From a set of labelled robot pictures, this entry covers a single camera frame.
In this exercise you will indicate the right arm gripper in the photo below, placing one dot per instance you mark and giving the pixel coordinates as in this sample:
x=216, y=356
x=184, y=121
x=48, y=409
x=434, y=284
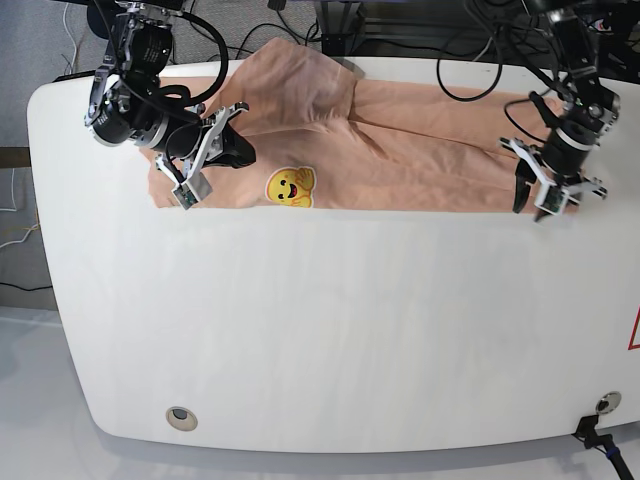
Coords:
x=190, y=148

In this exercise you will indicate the black clamp with cable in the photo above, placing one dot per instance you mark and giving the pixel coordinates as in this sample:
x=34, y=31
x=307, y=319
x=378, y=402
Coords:
x=586, y=433

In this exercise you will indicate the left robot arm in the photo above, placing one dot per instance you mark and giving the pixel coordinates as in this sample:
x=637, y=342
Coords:
x=587, y=103

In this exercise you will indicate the peach T-shirt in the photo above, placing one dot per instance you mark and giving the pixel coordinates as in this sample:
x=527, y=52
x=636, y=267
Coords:
x=325, y=137

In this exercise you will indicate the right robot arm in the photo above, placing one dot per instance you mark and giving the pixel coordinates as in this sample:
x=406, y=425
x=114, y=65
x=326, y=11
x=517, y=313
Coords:
x=128, y=102

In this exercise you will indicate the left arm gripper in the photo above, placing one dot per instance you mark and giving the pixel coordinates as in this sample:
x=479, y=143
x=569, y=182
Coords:
x=552, y=174

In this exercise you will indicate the table cable grommet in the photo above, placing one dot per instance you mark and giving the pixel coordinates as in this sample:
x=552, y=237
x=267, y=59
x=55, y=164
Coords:
x=608, y=403
x=181, y=419

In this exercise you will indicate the left table cable grommet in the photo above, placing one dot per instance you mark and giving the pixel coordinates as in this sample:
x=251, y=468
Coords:
x=181, y=419

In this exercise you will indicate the black aluminium frame base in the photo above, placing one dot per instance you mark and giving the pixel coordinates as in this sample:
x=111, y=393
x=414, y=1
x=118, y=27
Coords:
x=341, y=24

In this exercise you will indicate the right table cable grommet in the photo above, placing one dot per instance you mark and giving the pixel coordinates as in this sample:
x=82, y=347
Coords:
x=608, y=403

